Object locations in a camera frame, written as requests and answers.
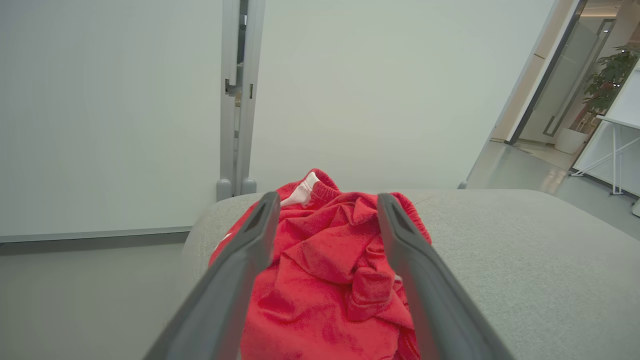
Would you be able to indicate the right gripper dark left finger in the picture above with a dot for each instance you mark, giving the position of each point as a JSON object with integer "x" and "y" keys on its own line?
{"x": 225, "y": 285}

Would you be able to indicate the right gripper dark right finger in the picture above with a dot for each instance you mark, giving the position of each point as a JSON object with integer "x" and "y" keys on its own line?
{"x": 430, "y": 295}

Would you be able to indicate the red and white shirt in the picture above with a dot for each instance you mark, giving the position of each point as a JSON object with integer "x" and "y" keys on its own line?
{"x": 330, "y": 270}

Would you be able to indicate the grey fabric sofa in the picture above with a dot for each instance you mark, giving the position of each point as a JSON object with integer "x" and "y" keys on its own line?
{"x": 540, "y": 260}

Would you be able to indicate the white plant pot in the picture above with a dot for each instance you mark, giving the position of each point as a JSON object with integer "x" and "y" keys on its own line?
{"x": 571, "y": 141}

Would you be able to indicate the white folding table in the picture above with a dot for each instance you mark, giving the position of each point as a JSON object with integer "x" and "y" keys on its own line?
{"x": 617, "y": 150}

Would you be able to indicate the green potted plant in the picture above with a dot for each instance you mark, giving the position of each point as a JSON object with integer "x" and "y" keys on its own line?
{"x": 607, "y": 80}

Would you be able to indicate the grey partition bottom rail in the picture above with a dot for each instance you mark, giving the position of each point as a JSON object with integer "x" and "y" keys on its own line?
{"x": 95, "y": 234}

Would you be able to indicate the glass door dark frame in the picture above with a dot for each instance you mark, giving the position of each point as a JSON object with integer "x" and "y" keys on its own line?
{"x": 560, "y": 75}

